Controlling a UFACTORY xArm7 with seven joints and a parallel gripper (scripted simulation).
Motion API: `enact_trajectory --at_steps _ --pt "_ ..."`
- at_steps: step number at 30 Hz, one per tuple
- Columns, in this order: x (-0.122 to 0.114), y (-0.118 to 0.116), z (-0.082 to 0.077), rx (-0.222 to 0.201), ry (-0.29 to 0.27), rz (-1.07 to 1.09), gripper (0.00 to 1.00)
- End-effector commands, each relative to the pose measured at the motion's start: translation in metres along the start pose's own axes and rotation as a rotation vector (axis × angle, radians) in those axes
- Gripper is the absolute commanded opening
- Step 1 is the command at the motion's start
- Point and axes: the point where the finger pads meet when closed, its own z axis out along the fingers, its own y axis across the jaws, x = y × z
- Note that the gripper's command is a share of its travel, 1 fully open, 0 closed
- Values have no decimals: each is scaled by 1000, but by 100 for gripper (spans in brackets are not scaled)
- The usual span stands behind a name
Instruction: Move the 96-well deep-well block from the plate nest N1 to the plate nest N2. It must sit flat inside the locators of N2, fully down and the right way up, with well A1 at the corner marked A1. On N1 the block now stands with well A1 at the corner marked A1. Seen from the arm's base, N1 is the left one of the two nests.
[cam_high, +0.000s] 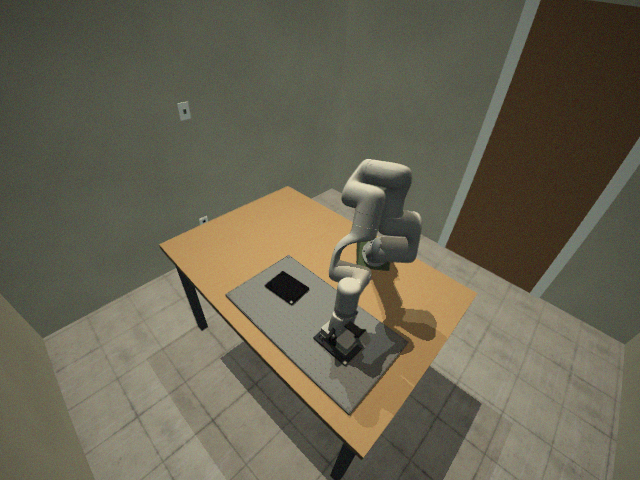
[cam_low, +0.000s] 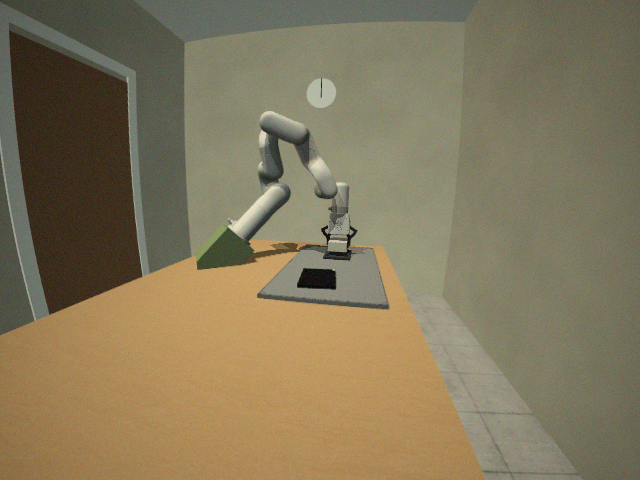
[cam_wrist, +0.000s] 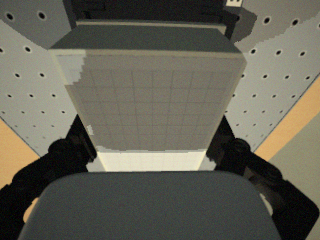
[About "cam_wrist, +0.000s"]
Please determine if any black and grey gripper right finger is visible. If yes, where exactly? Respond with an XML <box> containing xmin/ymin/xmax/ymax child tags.
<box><xmin>206</xmin><ymin>114</ymin><xmax>320</xmax><ymax>240</ymax></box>

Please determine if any grey block with grid top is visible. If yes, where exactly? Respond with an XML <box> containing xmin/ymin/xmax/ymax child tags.
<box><xmin>48</xmin><ymin>19</ymin><xmax>248</xmax><ymax>171</ymax></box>

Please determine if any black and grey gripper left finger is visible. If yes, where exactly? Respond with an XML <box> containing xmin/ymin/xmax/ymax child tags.
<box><xmin>0</xmin><ymin>113</ymin><xmax>97</xmax><ymax>240</ymax></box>

